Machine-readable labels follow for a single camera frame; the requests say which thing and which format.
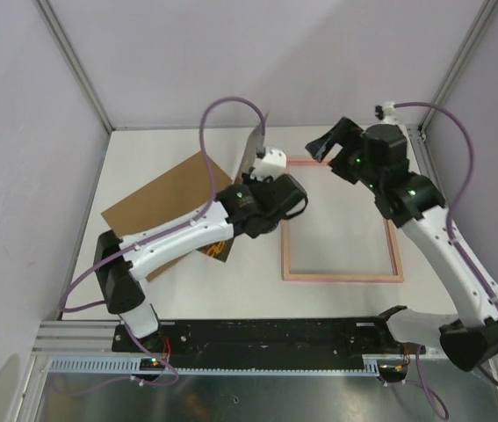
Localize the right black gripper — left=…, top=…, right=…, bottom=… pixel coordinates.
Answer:
left=305, top=117, right=382, bottom=192

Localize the pink wooden picture frame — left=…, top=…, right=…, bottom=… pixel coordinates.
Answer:
left=280, top=155, right=405, bottom=285

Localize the sunflower photo print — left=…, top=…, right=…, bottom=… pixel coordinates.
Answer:
left=198, top=111, right=270, bottom=263

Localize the clear acrylic sheet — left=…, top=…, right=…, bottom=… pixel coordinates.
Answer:
left=290, top=164, right=397, bottom=276

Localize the brown cardboard backing board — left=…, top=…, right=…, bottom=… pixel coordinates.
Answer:
left=100, top=149, right=235, bottom=282

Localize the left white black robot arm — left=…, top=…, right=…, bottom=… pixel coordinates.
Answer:
left=93, top=173, right=308, bottom=352

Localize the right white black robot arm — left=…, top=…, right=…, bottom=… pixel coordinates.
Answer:
left=306, top=117, right=498, bottom=372

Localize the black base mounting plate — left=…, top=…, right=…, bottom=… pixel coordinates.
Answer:
left=112, top=316, right=425, bottom=358

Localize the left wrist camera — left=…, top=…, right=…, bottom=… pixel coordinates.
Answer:
left=249, top=146, right=287, bottom=182

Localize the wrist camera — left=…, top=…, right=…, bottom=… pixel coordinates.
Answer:
left=374, top=101, right=399, bottom=126
left=249, top=146, right=287, bottom=182

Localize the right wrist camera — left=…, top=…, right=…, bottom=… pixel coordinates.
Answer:
left=374, top=101, right=399, bottom=126

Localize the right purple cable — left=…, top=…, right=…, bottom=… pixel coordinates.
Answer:
left=393, top=101, right=498, bottom=418

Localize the white slotted cable duct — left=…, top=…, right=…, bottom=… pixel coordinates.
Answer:
left=46, top=353, right=408, bottom=377

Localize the aluminium frame rail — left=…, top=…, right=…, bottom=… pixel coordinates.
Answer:
left=32, top=0, right=114, bottom=134

